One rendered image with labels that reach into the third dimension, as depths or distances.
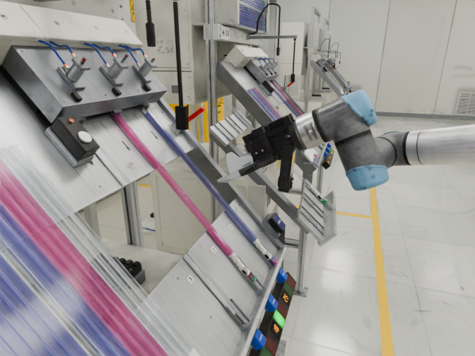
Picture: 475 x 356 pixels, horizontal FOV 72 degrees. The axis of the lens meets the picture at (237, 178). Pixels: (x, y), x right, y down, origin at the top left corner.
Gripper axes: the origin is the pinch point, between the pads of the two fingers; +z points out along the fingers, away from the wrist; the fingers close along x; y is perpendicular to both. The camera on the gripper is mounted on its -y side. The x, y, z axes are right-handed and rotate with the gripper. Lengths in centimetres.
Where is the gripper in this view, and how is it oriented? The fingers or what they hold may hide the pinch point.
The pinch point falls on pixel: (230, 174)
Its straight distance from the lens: 81.0
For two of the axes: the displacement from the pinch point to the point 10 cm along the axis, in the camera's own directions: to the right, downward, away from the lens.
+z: -8.3, 3.4, 4.4
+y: -4.4, -8.8, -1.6
